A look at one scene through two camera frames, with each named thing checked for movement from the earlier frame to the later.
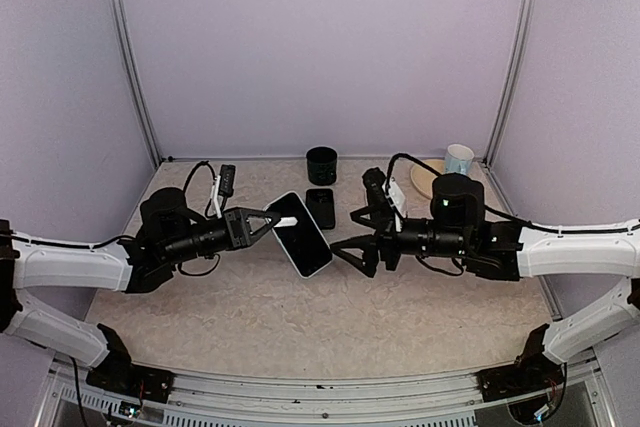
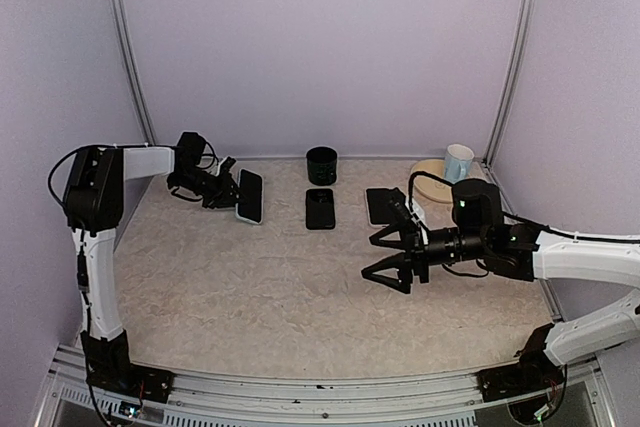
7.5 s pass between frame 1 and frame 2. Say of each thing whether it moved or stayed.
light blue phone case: moved
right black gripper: moved
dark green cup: stayed
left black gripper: moved
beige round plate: stayed
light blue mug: stayed
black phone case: stayed
